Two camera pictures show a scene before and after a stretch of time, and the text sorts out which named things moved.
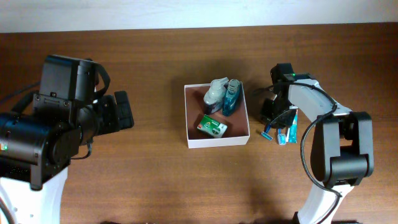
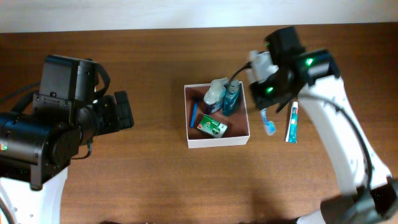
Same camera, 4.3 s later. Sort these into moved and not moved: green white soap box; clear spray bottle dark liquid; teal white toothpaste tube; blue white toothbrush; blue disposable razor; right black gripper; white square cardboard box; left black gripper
Moved: blue white toothbrush; right black gripper; blue disposable razor
Not moved: left black gripper; teal white toothpaste tube; green white soap box; clear spray bottle dark liquid; white square cardboard box
